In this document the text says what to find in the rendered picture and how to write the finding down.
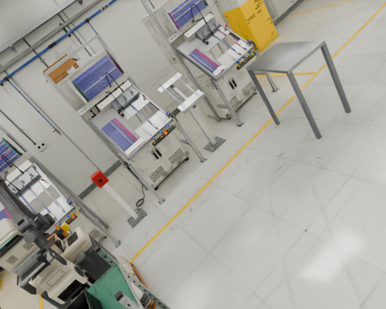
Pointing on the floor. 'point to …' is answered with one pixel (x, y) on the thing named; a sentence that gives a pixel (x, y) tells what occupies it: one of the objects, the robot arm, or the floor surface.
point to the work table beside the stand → (287, 62)
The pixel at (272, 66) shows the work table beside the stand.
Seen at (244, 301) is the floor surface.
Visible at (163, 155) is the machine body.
